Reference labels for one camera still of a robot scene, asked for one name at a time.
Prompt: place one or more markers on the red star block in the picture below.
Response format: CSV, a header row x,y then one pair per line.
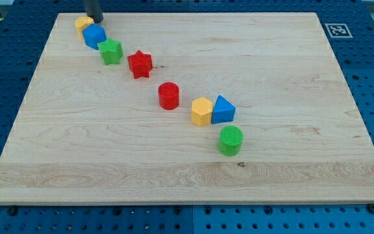
x,y
140,64

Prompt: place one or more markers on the green star block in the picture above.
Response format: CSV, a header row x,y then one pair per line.
x,y
111,51

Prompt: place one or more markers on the yellow hexagon block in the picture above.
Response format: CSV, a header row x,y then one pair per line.
x,y
201,111

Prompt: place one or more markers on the light wooden board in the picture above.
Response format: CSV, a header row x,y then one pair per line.
x,y
91,134

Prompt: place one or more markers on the red cylinder block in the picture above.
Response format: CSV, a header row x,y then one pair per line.
x,y
168,94

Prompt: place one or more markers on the blue triangle block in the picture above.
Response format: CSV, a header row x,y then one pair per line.
x,y
223,111

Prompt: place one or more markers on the green cylinder block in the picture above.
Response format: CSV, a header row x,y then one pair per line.
x,y
230,140

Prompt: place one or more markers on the blue cube block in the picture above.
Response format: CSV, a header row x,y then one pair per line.
x,y
93,35

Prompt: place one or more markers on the yellow half-round block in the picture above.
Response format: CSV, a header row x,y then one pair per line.
x,y
81,23

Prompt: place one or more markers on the white fiducial marker tag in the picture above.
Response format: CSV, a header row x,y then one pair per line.
x,y
338,30

